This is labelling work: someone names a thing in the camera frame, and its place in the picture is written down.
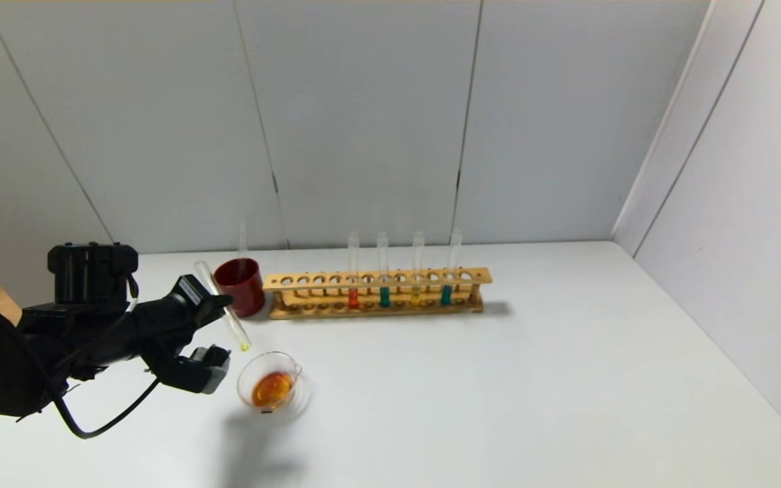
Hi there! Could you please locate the dark red plastic cup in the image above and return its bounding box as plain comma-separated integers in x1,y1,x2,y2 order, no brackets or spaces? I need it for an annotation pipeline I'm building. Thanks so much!
213,258,266,318

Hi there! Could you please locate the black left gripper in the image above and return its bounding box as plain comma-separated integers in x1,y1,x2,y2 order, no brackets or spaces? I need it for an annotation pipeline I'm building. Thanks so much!
131,274,235,359

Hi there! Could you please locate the wooden test tube rack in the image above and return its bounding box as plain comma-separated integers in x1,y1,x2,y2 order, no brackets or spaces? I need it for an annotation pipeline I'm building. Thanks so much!
263,267,493,321

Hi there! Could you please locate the blue-green liquid test tube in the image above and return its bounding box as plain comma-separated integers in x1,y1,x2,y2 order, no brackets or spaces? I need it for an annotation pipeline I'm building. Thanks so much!
439,230,463,306
377,232,392,309

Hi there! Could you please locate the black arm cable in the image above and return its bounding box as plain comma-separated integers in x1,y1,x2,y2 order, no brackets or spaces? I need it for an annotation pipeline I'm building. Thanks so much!
52,376,162,440

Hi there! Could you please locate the clear glass beaker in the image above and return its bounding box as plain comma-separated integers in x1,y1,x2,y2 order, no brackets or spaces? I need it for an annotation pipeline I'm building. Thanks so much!
237,350,312,422

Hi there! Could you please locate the yellow liquid test tube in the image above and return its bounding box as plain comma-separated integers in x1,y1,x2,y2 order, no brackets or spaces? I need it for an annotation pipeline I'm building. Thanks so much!
410,231,426,306
194,261,252,352

